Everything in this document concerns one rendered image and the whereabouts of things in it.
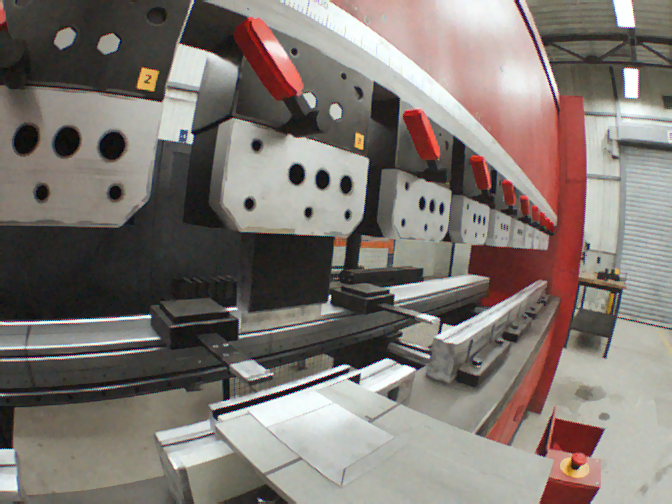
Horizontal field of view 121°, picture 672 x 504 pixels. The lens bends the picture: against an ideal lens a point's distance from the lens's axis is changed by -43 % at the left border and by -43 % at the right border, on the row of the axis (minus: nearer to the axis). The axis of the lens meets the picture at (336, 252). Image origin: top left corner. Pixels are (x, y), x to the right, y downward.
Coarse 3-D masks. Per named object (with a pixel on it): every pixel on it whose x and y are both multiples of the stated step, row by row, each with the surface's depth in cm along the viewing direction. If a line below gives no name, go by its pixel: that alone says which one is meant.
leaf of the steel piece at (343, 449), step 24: (336, 408) 31; (288, 432) 26; (312, 432) 26; (336, 432) 27; (360, 432) 27; (384, 432) 27; (408, 432) 25; (312, 456) 23; (336, 456) 23; (360, 456) 23; (384, 456) 23; (336, 480) 20
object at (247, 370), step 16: (160, 304) 47; (176, 304) 48; (192, 304) 49; (208, 304) 50; (160, 320) 44; (176, 320) 43; (192, 320) 45; (208, 320) 46; (224, 320) 48; (160, 336) 44; (176, 336) 42; (192, 336) 44; (208, 336) 45; (224, 336) 48; (224, 352) 40; (240, 352) 41; (240, 368) 37; (256, 368) 37
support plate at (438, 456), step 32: (352, 384) 37; (384, 416) 30; (416, 416) 30; (256, 448) 23; (288, 448) 24; (416, 448) 25; (448, 448) 25; (480, 448) 24; (512, 448) 24; (288, 480) 20; (320, 480) 20; (384, 480) 21; (416, 480) 20; (448, 480) 20; (480, 480) 20; (512, 480) 19; (544, 480) 18
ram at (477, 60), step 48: (240, 0) 19; (336, 0) 25; (384, 0) 30; (432, 0) 38; (480, 0) 54; (336, 48) 26; (432, 48) 39; (480, 48) 53; (528, 48) 95; (384, 96) 35; (480, 96) 53; (528, 96) 90; (480, 144) 55; (528, 144) 90; (528, 192) 93
